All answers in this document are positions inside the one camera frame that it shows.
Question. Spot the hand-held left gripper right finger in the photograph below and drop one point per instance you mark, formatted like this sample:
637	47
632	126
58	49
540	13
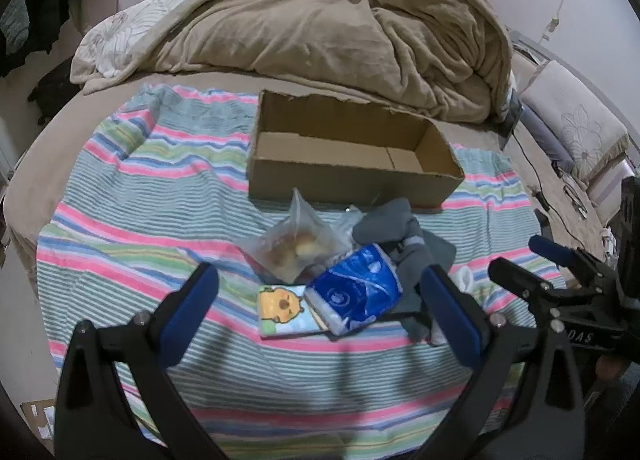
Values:
450	310

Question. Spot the white cushion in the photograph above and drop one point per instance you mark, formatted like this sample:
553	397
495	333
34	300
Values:
607	190

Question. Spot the clear plastic bag with food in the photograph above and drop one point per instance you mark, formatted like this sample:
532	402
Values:
295	245

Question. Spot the beige fleece blanket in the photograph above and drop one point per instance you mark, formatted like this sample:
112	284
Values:
325	24

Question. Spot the person's right hand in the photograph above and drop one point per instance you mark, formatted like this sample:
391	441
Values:
607	369

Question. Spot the dark tablet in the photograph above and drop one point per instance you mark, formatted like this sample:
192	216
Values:
512	114

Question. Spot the striped blanket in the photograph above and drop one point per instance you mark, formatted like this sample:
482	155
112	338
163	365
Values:
150	200

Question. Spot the wall socket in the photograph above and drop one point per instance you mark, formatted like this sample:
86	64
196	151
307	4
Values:
552	24

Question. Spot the silver bed headboard rail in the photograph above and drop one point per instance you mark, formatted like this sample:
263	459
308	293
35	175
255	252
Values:
530	44

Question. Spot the white floral quilt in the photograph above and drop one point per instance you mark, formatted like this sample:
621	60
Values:
130	29

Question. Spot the cartoon print tissue packet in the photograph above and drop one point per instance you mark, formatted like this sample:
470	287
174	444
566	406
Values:
282	310

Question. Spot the cream floral pillow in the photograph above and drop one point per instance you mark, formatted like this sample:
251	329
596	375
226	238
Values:
575	119

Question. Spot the blue tissue packet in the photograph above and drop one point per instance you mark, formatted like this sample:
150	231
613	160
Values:
355	290

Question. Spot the cardboard piece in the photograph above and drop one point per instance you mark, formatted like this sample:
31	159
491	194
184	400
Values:
37	422

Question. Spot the grey pillow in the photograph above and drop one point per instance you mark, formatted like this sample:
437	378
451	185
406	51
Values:
547	139

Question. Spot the eyeglasses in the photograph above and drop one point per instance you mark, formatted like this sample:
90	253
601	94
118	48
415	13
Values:
575	195

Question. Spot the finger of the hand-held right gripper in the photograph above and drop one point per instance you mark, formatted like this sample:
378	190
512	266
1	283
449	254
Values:
552	249
520	280

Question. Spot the brown cardboard box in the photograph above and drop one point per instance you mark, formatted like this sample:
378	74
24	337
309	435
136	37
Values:
345	179

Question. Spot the dark bag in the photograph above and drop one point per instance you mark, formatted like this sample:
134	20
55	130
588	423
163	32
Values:
55	89

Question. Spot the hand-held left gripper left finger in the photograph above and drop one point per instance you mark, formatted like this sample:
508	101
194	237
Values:
192	310

